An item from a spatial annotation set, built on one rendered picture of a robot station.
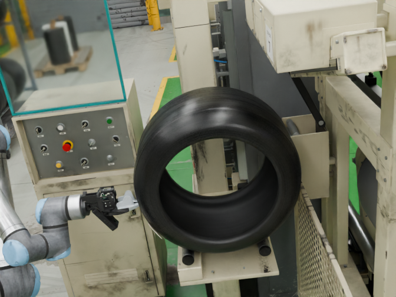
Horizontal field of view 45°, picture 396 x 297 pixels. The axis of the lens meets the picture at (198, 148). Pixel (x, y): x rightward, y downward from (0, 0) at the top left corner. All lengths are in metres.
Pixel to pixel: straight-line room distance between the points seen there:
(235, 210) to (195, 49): 0.65
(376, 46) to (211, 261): 1.10
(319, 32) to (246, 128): 0.44
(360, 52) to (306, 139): 0.82
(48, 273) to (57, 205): 1.71
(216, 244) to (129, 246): 1.03
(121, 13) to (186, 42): 9.21
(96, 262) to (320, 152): 1.41
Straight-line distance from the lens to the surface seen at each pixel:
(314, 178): 2.01
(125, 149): 2.43
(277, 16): 1.18
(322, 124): 1.92
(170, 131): 1.53
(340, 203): 2.13
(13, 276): 2.07
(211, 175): 2.02
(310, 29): 1.21
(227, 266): 1.89
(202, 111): 1.52
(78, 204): 1.77
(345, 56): 1.14
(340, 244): 2.25
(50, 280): 3.40
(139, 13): 10.89
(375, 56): 1.16
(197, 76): 1.85
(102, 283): 2.86
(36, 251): 1.75
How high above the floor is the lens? 2.01
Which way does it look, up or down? 26 degrees down
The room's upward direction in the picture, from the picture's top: 8 degrees counter-clockwise
